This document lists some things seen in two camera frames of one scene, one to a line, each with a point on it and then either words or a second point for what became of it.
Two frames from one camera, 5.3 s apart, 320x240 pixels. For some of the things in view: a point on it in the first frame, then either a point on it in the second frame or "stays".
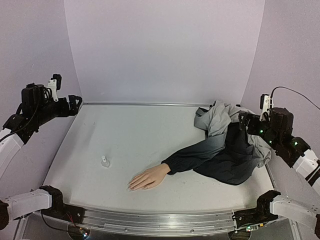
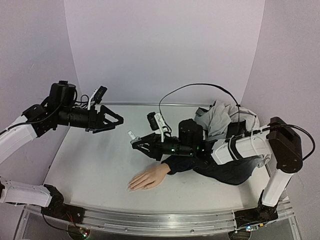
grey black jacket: (231, 154) stays
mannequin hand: (149, 178) stays
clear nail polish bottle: (106, 164) to (137, 139)
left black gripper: (66, 111) to (96, 120)
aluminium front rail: (155, 221) stays
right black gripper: (246, 122) to (158, 146)
